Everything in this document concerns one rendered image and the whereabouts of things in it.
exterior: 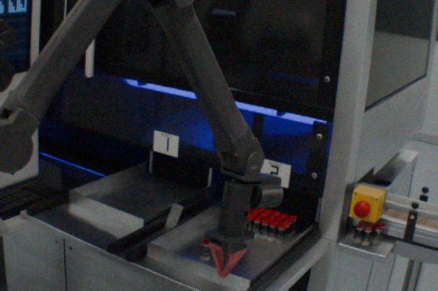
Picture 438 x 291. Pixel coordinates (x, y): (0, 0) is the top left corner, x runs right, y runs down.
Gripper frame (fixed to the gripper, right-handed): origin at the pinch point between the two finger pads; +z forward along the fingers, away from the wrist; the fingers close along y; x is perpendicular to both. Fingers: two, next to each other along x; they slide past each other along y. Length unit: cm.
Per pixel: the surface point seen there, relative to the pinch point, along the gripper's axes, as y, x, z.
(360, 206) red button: 30.6, -17.0, -14.5
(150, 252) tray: 0.1, 18.9, 1.9
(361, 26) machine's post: 27, -10, -56
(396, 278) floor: 202, 0, 60
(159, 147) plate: 32, 44, -15
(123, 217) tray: 8.6, 34.6, 0.0
